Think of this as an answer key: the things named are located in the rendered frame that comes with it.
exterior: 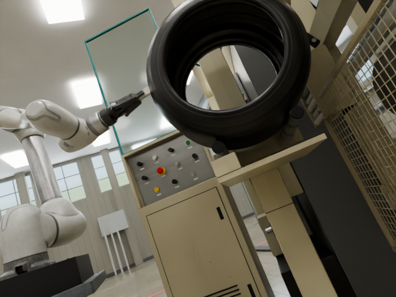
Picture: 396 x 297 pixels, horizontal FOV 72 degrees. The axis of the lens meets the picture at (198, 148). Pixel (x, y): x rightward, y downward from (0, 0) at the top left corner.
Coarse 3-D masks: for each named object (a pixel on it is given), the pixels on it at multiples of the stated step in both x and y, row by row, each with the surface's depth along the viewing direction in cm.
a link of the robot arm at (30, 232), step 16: (16, 208) 111; (32, 208) 114; (0, 224) 109; (16, 224) 107; (32, 224) 110; (48, 224) 117; (0, 240) 106; (16, 240) 105; (32, 240) 108; (48, 240) 114; (16, 256) 103
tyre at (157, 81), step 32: (192, 0) 99; (224, 0) 97; (256, 0) 93; (160, 32) 99; (192, 32) 121; (224, 32) 124; (256, 32) 120; (288, 32) 89; (160, 64) 96; (192, 64) 126; (288, 64) 87; (160, 96) 95; (288, 96) 87; (192, 128) 93; (224, 128) 89; (256, 128) 89
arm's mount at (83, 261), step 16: (80, 256) 110; (32, 272) 96; (48, 272) 97; (64, 272) 99; (80, 272) 101; (0, 288) 93; (16, 288) 94; (32, 288) 95; (48, 288) 96; (64, 288) 97
